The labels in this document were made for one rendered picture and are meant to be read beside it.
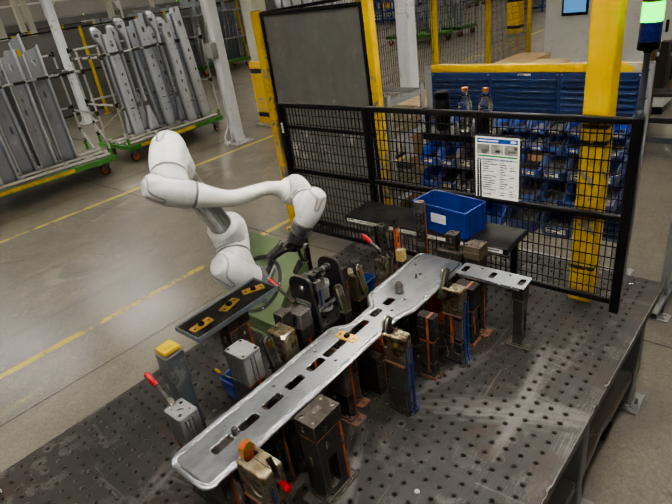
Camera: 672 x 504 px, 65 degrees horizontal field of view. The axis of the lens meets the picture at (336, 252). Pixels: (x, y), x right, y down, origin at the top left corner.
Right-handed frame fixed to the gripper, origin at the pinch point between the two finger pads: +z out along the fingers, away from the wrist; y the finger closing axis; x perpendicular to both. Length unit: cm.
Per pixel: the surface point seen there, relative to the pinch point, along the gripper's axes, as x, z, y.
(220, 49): -633, 71, -183
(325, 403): 81, -13, 24
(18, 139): -614, 267, 60
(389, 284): 31.9, -20.4, -29.4
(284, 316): 38.7, -9.0, 18.7
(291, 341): 49, -6, 19
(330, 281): 25.2, -15.3, -5.5
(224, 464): 85, 3, 52
